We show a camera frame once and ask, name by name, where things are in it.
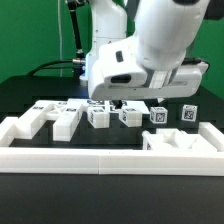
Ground white chair seat part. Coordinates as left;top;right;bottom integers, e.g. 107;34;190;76
142;128;217;152

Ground white marker base plate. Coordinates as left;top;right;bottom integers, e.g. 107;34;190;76
68;98;149;114

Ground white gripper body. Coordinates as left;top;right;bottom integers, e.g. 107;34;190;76
88;38;209;100

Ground white U-shaped fence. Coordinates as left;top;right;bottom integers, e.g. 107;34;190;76
0;118;224;176

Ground white chair back frame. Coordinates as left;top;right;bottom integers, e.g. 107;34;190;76
15;100;83;142

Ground black cable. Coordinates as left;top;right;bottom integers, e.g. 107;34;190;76
27;59;75;77

